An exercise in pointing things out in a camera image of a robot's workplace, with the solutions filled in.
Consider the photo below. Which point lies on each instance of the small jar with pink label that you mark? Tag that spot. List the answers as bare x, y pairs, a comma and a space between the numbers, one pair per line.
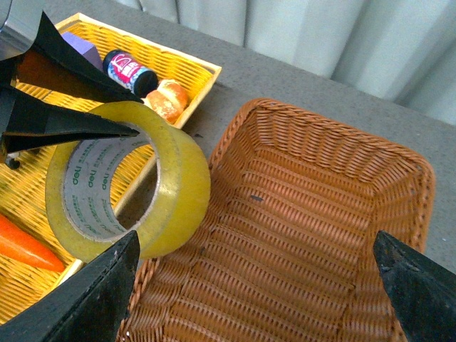
124, 69

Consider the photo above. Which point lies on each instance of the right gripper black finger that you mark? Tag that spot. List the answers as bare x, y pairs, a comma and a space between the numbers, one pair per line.
422, 292
89, 306
28, 123
53, 64

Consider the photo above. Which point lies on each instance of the yellow woven basket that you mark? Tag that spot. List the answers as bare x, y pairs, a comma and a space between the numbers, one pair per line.
135, 179

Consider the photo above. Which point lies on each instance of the toy croissant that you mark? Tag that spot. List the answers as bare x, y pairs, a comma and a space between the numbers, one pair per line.
169, 100

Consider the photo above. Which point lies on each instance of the brown wicker basket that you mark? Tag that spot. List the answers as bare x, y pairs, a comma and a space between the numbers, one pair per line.
285, 252

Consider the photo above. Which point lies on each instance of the yellow tape roll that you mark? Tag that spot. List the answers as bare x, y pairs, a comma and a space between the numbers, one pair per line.
79, 181

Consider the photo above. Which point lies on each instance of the white curtain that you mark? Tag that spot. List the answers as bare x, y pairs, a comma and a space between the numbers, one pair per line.
402, 51

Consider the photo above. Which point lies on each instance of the purple foam cube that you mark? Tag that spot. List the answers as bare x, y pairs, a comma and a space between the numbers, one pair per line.
87, 49

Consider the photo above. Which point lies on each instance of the toy orange carrot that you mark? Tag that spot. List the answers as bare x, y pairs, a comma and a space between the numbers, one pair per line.
18, 245

